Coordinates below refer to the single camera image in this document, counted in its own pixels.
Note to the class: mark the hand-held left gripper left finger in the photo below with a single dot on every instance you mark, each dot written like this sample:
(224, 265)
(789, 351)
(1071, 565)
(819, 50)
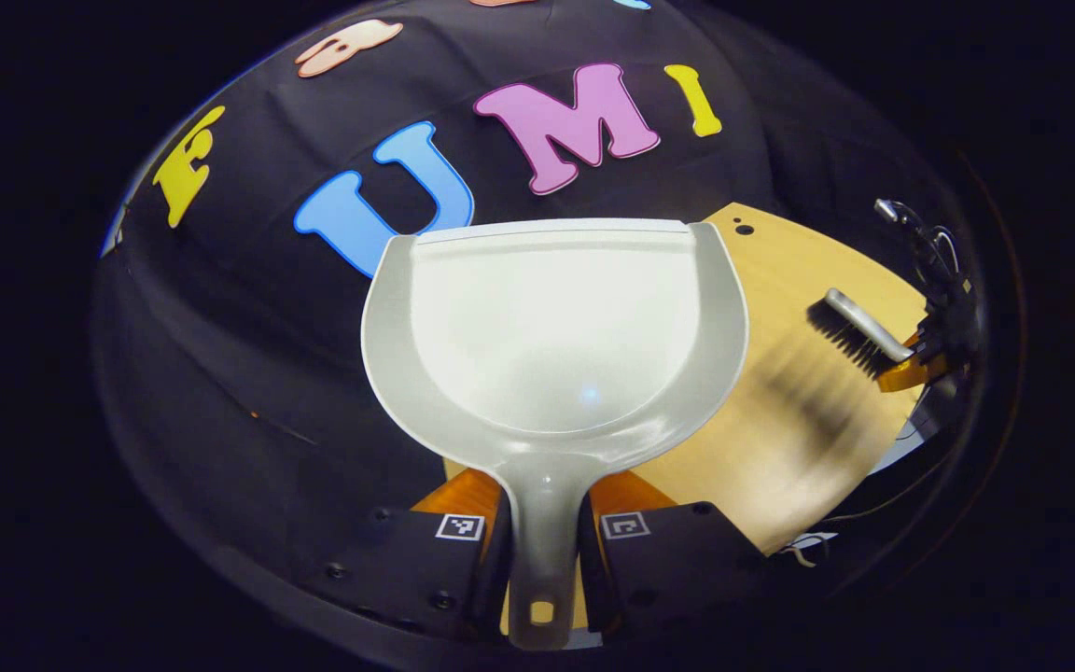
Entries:
(407, 569)

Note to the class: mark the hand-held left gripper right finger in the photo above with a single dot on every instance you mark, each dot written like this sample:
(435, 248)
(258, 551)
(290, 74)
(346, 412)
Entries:
(668, 560)

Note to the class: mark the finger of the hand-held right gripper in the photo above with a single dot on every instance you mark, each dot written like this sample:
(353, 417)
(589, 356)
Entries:
(906, 373)

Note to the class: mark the small white broom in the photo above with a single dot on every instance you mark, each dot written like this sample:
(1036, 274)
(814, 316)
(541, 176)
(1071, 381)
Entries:
(859, 331)

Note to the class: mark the white plastic dustpan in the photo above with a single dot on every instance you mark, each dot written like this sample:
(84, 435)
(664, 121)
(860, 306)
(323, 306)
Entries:
(556, 336)

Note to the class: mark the wooden desktop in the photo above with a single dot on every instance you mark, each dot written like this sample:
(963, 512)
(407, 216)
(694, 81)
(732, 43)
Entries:
(780, 280)

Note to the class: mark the black backdrop cloth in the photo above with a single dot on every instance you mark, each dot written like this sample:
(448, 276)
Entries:
(267, 308)

